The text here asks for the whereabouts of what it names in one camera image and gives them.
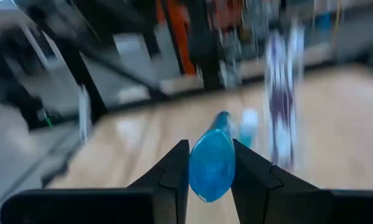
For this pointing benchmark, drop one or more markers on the orange background object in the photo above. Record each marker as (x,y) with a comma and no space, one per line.
(180,37)

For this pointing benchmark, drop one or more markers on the purple toothbrush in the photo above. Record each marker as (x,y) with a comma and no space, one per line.
(279,105)

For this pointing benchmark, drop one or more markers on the blue mouthwash bottle white cap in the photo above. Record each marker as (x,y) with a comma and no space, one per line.
(248,124)
(212,168)

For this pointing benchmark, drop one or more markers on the dark background equipment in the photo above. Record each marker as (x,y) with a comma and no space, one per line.
(12,87)

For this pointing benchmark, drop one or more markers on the black aluminium table frame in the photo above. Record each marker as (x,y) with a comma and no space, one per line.
(77,68)

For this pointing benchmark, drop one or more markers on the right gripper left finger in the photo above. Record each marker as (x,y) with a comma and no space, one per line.
(161,199)

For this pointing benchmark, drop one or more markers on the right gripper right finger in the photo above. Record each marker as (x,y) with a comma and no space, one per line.
(267,199)

